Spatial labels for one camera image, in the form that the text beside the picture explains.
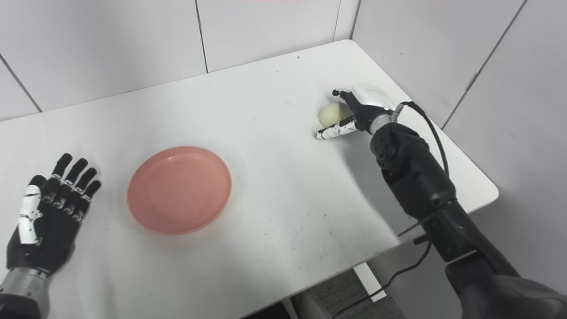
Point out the pink round plate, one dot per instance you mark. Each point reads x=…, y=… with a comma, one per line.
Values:
x=179, y=190

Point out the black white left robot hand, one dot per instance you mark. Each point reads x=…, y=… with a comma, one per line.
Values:
x=55, y=230

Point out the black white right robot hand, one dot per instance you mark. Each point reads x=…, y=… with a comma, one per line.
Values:
x=365, y=113

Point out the white table leg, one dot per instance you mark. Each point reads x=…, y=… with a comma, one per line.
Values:
x=370, y=283

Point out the cream steamed bun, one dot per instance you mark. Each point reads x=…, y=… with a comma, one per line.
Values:
x=331, y=114

